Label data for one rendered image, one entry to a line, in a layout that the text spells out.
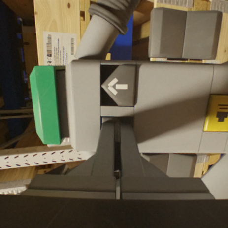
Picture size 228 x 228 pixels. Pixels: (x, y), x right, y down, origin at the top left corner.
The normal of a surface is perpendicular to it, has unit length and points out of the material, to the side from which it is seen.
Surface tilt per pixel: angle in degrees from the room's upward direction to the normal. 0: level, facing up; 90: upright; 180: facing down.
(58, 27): 90
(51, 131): 74
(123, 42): 90
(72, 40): 90
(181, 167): 57
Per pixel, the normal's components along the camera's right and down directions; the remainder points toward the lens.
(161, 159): 0.28, 0.29
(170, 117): -0.01, 0.29
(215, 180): -0.35, 0.03
